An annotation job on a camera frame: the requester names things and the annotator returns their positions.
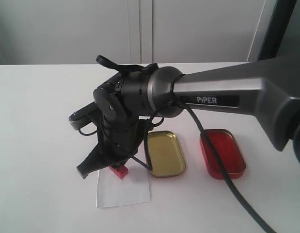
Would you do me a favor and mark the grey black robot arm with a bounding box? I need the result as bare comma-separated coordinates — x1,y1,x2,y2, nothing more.
69,55,300,178

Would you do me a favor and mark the white cabinet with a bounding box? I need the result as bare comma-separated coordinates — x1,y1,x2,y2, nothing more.
0,0,276,65

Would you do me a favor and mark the white paper sheet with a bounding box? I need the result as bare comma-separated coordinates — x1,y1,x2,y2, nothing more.
96,166,151,209

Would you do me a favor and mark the red stamp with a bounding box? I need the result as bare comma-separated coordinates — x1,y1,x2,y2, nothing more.
109,166,129,180

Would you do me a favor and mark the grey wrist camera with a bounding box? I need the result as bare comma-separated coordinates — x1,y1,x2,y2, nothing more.
68,102,102,131

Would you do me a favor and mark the gold tin lid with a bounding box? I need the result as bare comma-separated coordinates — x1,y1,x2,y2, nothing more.
148,131,186,178

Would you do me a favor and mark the red ink pad tin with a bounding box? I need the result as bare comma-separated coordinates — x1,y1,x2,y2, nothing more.
200,129,246,180

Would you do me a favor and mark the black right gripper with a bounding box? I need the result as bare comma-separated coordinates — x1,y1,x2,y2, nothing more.
77,114,151,179

